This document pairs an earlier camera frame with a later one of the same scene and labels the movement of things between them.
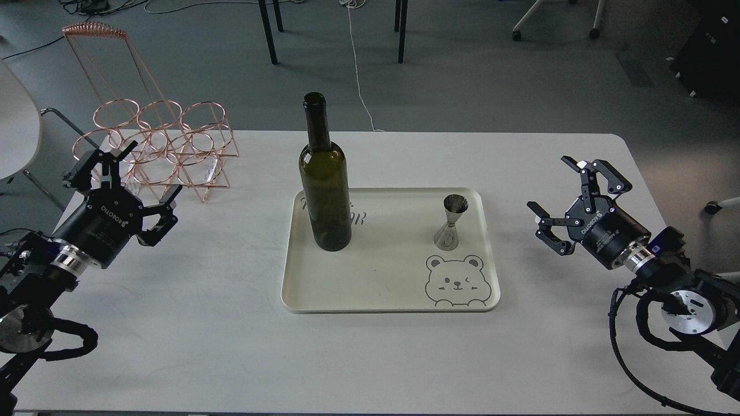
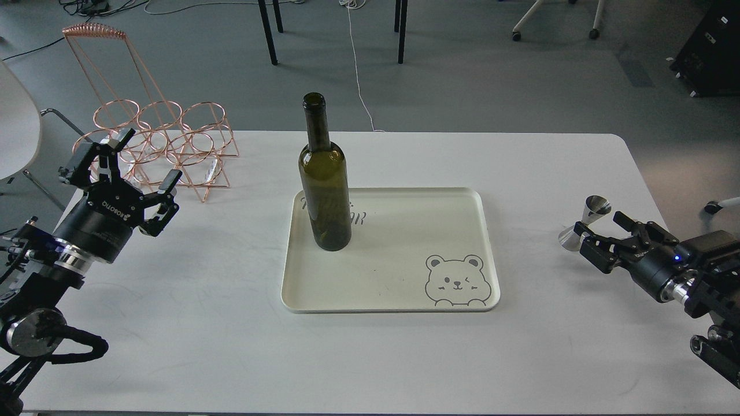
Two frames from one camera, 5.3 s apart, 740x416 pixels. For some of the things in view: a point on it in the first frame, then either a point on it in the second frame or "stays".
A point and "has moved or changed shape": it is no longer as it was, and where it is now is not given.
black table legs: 277,7 stays
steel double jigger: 447,238 has moved or changed shape
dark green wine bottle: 324,180 stays
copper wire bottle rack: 188,143 stays
